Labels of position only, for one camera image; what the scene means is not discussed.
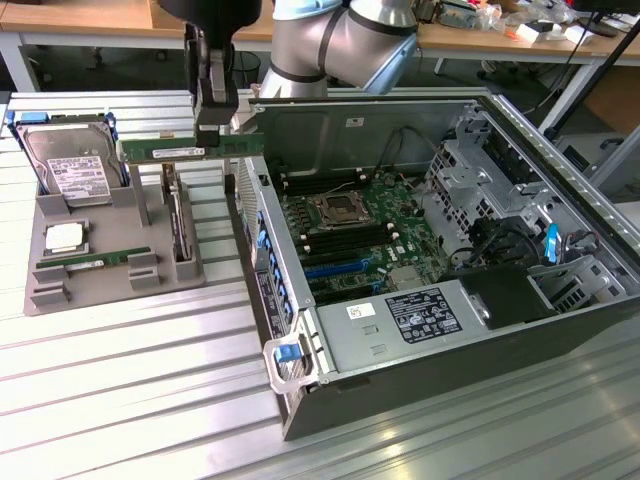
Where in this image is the metal CPU socket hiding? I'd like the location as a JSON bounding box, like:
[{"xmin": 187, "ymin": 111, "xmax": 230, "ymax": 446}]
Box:
[{"xmin": 306, "ymin": 191, "xmax": 375, "ymax": 232}]

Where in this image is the blue case latch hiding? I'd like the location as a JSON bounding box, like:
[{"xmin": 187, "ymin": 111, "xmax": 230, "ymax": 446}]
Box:
[{"xmin": 272, "ymin": 341, "xmax": 302, "ymax": 367}]

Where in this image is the black monitor stand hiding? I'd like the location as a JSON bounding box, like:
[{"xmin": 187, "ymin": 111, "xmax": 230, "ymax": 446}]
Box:
[{"xmin": 574, "ymin": 0, "xmax": 622, "ymax": 39}]

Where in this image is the black chair base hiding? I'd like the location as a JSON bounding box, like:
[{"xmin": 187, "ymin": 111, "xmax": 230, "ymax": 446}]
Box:
[{"xmin": 475, "ymin": 58, "xmax": 542, "ymax": 90}]

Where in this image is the white small box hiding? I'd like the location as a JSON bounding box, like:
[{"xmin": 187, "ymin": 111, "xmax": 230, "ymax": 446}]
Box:
[{"xmin": 514, "ymin": 21, "xmax": 552, "ymax": 42}]

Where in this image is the cluttered wooden desk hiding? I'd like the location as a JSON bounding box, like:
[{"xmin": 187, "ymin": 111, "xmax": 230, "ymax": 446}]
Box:
[{"xmin": 414, "ymin": 0, "xmax": 640, "ymax": 134}]

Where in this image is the green RAM stick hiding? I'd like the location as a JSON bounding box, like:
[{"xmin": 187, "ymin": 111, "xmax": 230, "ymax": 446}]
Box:
[
  {"xmin": 38, "ymin": 246, "xmax": 152, "ymax": 272},
  {"xmin": 116, "ymin": 131, "xmax": 266, "ymax": 167}
]

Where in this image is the black tripod leg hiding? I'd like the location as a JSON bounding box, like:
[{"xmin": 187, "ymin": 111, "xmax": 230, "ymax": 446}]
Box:
[{"xmin": 543, "ymin": 13, "xmax": 640, "ymax": 142}]

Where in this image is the grey computer case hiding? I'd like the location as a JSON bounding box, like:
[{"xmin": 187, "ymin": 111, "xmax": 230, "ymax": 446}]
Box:
[{"xmin": 553, "ymin": 130, "xmax": 640, "ymax": 204}]

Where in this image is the blue disk wire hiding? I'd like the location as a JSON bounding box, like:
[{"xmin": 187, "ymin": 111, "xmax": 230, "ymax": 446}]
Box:
[{"xmin": 543, "ymin": 221, "xmax": 563, "ymax": 267}]

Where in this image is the black RAM slot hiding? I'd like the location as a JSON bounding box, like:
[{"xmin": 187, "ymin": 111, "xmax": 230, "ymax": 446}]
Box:
[
  {"xmin": 302, "ymin": 231, "xmax": 402, "ymax": 257},
  {"xmin": 283, "ymin": 175, "xmax": 374, "ymax": 197},
  {"xmin": 299, "ymin": 223, "xmax": 396, "ymax": 247},
  {"xmin": 281, "ymin": 168, "xmax": 365, "ymax": 187}
]

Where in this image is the black expansion slot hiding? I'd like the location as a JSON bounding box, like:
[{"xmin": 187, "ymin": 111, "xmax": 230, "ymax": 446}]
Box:
[
  {"xmin": 310, "ymin": 278, "xmax": 384, "ymax": 304},
  {"xmin": 301, "ymin": 248, "xmax": 372, "ymax": 268}
]

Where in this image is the metal disk bay cage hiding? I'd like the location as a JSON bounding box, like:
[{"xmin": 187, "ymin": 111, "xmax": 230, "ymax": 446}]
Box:
[{"xmin": 422, "ymin": 108, "xmax": 554, "ymax": 264}]

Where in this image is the black mesh waste bin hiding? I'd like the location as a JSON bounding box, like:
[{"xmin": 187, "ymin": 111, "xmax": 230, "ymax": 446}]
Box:
[{"xmin": 232, "ymin": 49, "xmax": 262, "ymax": 92}]

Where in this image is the open grey PC case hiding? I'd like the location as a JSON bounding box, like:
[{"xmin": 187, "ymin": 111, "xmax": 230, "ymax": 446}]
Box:
[{"xmin": 227, "ymin": 94, "xmax": 640, "ymax": 442}]

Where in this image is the green motherboard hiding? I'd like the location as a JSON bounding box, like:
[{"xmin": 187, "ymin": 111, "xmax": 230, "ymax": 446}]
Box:
[{"xmin": 277, "ymin": 164, "xmax": 454, "ymax": 307}]

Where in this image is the black plastic fan shroud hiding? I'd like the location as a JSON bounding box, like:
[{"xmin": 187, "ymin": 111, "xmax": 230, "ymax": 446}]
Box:
[{"xmin": 452, "ymin": 263, "xmax": 560, "ymax": 332}]

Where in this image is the wooden desk with white frame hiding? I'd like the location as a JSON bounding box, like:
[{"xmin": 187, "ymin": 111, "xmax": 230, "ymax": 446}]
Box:
[{"xmin": 0, "ymin": 0, "xmax": 281, "ymax": 96}]

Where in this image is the silver CPU chip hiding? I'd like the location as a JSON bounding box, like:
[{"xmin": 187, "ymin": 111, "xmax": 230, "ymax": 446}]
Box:
[{"xmin": 42, "ymin": 221, "xmax": 92, "ymax": 254}]

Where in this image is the black wire bundle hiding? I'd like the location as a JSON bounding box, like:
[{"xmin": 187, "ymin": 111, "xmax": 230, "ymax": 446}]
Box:
[{"xmin": 447, "ymin": 217, "xmax": 544, "ymax": 274}]

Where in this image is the hard disk with blue carrier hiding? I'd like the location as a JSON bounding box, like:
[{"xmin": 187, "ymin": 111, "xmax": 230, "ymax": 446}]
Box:
[{"xmin": 13, "ymin": 110, "xmax": 121, "ymax": 209}]

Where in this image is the grey power supply unit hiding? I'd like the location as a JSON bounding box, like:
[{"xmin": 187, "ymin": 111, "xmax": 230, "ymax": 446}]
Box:
[{"xmin": 315, "ymin": 278, "xmax": 496, "ymax": 375}]

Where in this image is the silver chipset heatsink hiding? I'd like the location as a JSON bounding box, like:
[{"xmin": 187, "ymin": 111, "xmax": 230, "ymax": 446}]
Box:
[{"xmin": 388, "ymin": 266, "xmax": 422, "ymax": 292}]

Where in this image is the graphics card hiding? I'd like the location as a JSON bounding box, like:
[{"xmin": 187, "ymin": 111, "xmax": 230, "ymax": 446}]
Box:
[{"xmin": 161, "ymin": 164, "xmax": 195, "ymax": 263}]

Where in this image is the blue expansion slot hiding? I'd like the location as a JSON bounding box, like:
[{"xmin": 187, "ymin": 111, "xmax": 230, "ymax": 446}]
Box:
[{"xmin": 304, "ymin": 258, "xmax": 375, "ymax": 282}]

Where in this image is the grey parts rack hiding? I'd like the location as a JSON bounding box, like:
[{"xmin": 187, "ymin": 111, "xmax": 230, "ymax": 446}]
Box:
[{"xmin": 23, "ymin": 160, "xmax": 207, "ymax": 319}]

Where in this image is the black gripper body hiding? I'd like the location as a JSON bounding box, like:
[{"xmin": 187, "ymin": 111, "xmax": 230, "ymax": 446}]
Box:
[{"xmin": 158, "ymin": 0, "xmax": 264, "ymax": 52}]

